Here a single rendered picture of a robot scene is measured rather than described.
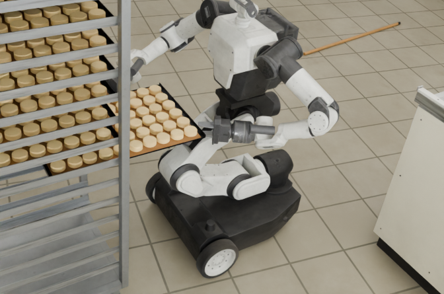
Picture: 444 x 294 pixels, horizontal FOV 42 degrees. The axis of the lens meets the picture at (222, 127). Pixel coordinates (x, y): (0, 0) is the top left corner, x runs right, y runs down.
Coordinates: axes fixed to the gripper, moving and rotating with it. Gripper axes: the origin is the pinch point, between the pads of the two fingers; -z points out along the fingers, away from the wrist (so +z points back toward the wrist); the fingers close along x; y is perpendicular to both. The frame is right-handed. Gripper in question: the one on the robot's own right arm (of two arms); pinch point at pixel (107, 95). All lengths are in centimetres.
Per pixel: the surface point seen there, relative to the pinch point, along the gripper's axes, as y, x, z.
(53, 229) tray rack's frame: -17, -63, -22
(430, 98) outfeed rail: 128, 13, 31
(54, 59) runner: 6, 46, -52
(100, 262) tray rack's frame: 10, -63, -33
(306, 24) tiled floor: 64, -76, 276
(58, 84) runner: 7, 37, -52
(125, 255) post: 24, -46, -40
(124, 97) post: 23, 29, -40
